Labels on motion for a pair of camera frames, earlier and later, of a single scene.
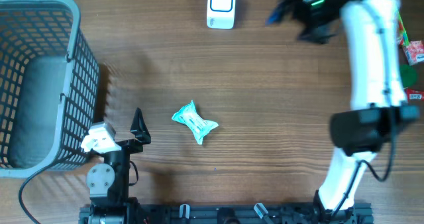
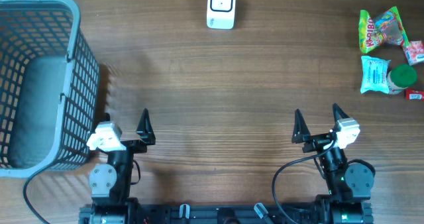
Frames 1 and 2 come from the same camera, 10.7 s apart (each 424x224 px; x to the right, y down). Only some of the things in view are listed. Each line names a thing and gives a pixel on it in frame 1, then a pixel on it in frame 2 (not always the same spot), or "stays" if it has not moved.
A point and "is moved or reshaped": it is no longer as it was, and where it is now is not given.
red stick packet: (413, 95) stays
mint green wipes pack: (189, 116) is moved or reshaped
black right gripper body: (312, 15) to (333, 160)
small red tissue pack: (414, 52) stays
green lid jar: (409, 75) stays
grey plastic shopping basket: (50, 91) stays
